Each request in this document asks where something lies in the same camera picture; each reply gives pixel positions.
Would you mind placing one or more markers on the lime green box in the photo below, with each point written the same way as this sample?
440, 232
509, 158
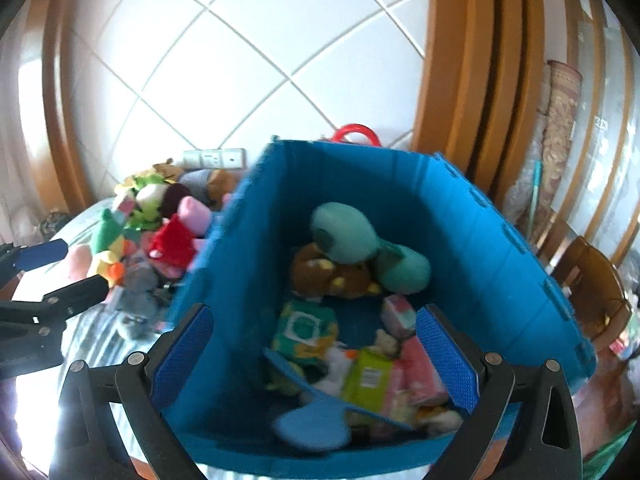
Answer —
367, 377

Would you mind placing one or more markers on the green white packet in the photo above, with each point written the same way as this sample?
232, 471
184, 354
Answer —
302, 327

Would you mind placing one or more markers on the green cloth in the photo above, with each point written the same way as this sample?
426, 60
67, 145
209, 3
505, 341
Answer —
612, 455

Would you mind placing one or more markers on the grey mouse plush toy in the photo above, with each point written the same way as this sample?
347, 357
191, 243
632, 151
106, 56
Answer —
137, 292

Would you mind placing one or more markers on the pink starfish plush toy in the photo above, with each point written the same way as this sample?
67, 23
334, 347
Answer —
77, 262

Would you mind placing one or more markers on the small white plush toy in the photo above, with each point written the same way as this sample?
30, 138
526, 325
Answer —
334, 367

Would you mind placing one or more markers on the striped cloth-covered desktop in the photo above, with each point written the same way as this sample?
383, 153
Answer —
107, 345

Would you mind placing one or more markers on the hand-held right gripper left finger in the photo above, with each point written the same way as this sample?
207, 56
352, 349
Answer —
182, 355

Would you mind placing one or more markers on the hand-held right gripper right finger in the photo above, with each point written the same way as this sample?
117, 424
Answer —
447, 360

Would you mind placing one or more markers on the small pink packet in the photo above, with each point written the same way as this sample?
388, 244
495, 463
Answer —
400, 315

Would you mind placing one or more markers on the green frog plush toy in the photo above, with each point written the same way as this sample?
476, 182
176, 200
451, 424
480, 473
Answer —
145, 197

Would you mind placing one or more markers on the blue storage box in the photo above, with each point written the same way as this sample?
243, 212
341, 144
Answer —
450, 200

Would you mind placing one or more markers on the brown plush toy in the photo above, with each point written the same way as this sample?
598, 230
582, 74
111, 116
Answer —
325, 272

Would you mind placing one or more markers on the teal pole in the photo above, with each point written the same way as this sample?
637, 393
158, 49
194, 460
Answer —
535, 185

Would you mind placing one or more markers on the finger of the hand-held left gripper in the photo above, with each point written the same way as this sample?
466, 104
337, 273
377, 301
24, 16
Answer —
42, 255
75, 296

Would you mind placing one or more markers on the rolled patterned carpet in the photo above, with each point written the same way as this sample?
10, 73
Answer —
562, 125

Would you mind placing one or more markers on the dark maroon plush toy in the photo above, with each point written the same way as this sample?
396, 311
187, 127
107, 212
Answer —
175, 199

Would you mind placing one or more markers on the teal plush toy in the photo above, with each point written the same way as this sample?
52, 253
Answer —
345, 235

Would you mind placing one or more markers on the grey striped plush toy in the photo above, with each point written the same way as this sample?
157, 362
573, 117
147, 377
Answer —
200, 181

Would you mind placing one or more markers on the wooden door frame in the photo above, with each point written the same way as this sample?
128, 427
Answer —
475, 60

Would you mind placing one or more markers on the large pink packet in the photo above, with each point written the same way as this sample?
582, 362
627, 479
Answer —
422, 372

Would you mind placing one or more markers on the wooden chair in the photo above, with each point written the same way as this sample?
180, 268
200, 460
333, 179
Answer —
595, 280

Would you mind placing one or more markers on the pink pig plush red dress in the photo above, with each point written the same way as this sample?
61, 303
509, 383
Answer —
172, 242

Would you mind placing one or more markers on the yellow white plush toy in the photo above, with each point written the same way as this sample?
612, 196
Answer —
440, 417

